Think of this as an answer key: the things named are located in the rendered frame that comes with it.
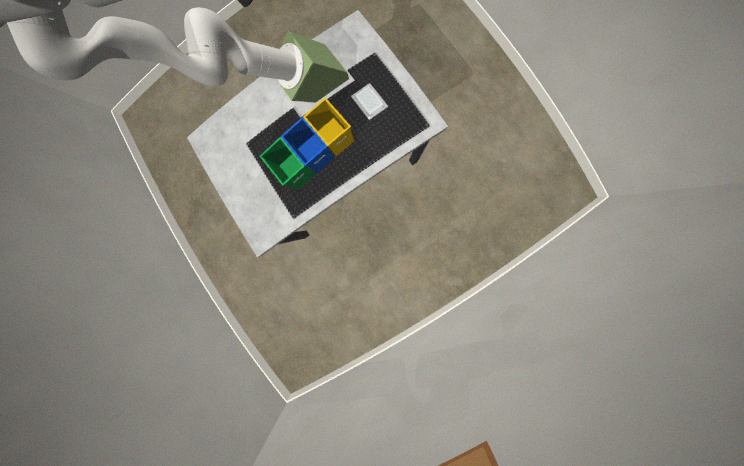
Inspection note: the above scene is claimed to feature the blue bin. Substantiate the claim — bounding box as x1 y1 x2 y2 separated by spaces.
281 117 335 173

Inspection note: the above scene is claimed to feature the green open-top bin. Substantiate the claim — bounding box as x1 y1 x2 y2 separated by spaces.
260 137 315 190

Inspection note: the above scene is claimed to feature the yellow open-top bin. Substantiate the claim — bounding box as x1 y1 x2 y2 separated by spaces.
303 98 354 156

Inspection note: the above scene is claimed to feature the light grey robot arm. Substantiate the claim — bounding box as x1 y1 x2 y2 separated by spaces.
0 0 304 89

